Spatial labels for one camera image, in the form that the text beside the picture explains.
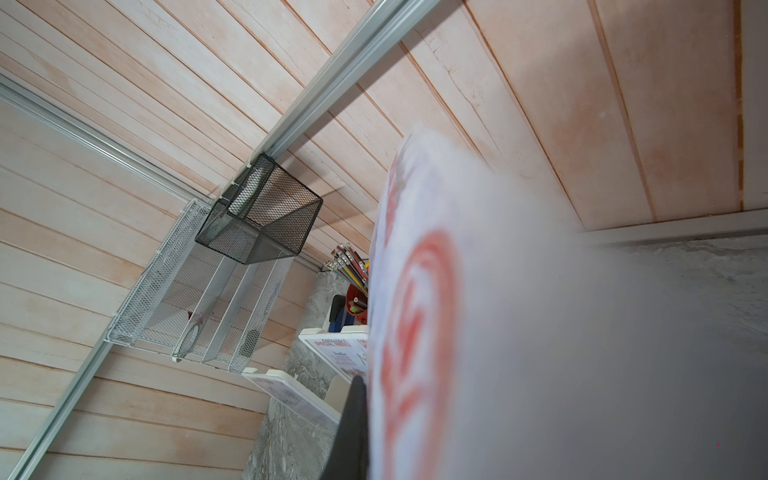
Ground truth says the white menu holder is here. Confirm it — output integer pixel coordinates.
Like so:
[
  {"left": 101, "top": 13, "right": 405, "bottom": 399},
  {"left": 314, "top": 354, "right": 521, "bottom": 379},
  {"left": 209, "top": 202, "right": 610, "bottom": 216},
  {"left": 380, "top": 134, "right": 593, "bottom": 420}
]
[
  {"left": 242, "top": 367, "right": 351, "bottom": 430},
  {"left": 298, "top": 325, "right": 368, "bottom": 381}
]

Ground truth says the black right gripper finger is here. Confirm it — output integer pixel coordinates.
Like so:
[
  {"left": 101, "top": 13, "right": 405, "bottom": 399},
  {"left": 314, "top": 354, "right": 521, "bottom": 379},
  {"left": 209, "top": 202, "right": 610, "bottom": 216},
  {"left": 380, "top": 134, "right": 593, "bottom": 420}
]
[{"left": 320, "top": 376, "right": 369, "bottom": 480}]

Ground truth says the white tape roll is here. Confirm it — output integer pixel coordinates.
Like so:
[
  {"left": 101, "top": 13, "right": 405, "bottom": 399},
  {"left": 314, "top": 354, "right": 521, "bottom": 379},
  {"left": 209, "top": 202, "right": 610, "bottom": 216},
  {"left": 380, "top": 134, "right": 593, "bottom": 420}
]
[{"left": 171, "top": 318, "right": 204, "bottom": 362}]

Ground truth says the black mesh basket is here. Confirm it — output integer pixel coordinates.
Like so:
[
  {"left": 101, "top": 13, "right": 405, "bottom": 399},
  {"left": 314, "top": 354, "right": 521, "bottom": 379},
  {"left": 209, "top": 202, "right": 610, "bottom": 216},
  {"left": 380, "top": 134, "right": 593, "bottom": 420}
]
[{"left": 195, "top": 154, "right": 323, "bottom": 265}]

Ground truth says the blue stapler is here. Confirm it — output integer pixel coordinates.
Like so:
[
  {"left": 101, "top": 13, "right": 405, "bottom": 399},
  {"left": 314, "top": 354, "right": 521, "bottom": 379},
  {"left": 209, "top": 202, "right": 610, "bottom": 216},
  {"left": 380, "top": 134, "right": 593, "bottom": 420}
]
[{"left": 327, "top": 295, "right": 347, "bottom": 333}]

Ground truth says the white wire mesh shelf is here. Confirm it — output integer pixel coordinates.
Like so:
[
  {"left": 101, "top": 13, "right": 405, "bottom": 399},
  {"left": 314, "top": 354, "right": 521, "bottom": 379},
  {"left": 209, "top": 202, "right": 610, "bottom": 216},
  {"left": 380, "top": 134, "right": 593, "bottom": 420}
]
[{"left": 105, "top": 199, "right": 293, "bottom": 374}]

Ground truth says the red metal pen cup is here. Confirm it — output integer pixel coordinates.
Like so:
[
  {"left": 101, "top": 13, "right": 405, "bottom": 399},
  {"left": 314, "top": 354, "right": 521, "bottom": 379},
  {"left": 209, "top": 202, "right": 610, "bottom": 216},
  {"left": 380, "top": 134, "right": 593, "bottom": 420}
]
[{"left": 345, "top": 285, "right": 368, "bottom": 325}]

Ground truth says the pencils and pens bundle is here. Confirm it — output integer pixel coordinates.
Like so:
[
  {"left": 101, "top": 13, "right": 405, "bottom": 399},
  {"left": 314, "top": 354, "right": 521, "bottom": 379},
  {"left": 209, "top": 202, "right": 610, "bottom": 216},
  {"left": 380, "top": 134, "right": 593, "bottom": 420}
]
[{"left": 323, "top": 244, "right": 370, "bottom": 295}]

